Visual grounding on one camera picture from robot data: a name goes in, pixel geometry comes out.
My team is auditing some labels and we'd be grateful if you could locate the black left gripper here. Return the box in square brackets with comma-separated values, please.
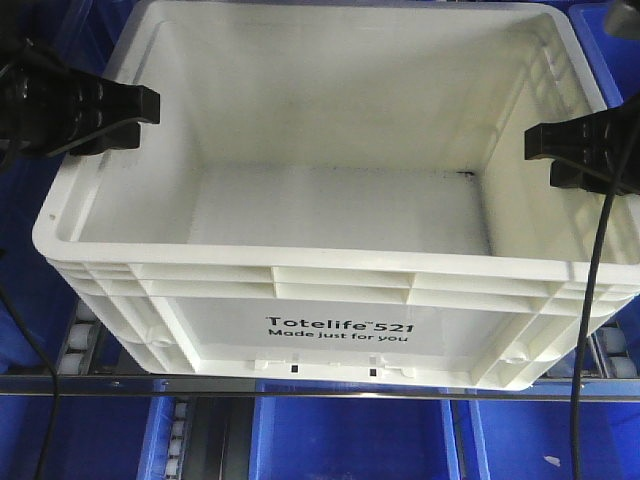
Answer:
[1, 30, 161, 158]

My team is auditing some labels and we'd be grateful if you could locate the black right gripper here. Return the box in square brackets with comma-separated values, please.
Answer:
[524, 93, 639, 196]

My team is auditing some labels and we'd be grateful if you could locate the white Totelife plastic tote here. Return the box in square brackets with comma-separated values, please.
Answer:
[31, 0, 640, 392]

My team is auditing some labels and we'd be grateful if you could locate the black left cable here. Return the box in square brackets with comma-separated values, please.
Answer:
[0, 284, 62, 480]

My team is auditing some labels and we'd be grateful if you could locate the black cable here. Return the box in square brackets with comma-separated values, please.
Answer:
[0, 284, 62, 480]
[569, 102, 640, 480]

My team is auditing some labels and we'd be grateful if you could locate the black right cable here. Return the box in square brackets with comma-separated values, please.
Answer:
[569, 102, 640, 480]

